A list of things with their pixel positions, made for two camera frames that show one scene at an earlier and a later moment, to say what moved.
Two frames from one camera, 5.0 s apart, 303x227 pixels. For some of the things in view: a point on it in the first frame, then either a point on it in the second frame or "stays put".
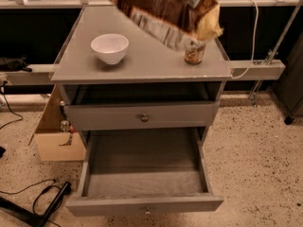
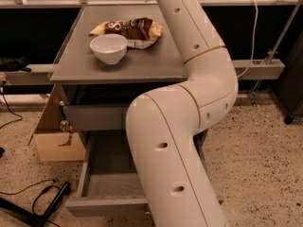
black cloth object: x=14 y=64 stays put
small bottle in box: x=64 y=126 stays put
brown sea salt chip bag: x=187 y=12 to x=139 y=32
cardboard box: x=56 y=139 stays put
